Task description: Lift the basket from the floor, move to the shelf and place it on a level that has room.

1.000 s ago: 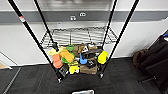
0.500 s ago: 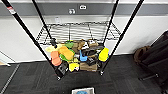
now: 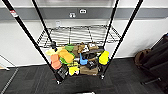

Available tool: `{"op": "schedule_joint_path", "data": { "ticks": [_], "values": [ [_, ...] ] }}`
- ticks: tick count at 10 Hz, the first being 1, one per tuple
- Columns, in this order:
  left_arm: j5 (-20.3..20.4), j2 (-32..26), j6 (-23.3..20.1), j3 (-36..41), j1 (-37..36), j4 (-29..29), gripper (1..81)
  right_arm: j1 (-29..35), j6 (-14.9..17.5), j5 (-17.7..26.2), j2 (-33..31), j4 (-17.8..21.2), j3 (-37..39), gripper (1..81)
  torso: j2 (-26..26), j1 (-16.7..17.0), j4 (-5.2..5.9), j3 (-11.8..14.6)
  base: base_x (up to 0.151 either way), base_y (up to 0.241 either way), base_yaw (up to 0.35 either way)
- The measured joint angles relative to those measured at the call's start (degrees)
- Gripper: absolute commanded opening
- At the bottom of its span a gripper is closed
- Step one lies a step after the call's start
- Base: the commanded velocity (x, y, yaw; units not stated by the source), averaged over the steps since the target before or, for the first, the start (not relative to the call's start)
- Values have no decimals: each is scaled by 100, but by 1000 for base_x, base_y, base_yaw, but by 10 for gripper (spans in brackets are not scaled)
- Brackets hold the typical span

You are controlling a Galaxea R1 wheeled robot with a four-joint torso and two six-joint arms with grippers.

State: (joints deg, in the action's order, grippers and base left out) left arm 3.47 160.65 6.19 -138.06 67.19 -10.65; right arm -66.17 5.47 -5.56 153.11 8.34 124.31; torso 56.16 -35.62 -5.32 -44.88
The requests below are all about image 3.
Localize brown plush toy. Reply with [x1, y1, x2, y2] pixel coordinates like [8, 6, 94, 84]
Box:
[72, 43, 87, 56]

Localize blue toy cup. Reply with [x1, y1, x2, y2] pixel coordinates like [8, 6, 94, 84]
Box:
[78, 53, 89, 66]

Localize black small case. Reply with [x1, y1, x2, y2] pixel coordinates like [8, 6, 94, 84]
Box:
[84, 60, 98, 70]

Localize yellow orange toy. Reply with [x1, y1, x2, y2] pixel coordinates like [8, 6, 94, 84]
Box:
[58, 49, 76, 65]

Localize bright yellow toy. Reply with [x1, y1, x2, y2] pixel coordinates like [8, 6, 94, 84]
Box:
[98, 50, 110, 66]

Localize brown cardboard box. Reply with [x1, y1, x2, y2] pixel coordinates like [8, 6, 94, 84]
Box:
[79, 64, 100, 77]

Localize yellow green toy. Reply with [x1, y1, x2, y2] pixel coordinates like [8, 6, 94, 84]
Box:
[67, 64, 81, 77]

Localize black knob toy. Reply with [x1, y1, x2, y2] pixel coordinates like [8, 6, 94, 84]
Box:
[50, 41, 58, 50]

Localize salmon orange toy block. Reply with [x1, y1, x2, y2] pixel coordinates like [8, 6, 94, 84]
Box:
[50, 53, 63, 71]

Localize pale yellow toy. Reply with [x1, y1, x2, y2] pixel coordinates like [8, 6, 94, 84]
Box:
[44, 47, 59, 56]

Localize black flat box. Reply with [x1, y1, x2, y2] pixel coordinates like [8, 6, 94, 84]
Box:
[54, 66, 70, 83]

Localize black cart with cloth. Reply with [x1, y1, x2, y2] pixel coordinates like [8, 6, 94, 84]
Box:
[139, 33, 168, 94]

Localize white wall plate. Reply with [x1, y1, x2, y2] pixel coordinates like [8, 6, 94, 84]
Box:
[54, 20, 63, 28]

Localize grey wall socket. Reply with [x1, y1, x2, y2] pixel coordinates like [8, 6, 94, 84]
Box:
[79, 8, 88, 15]

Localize black wire shelf rack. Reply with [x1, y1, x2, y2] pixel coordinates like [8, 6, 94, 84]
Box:
[1, 0, 144, 85]

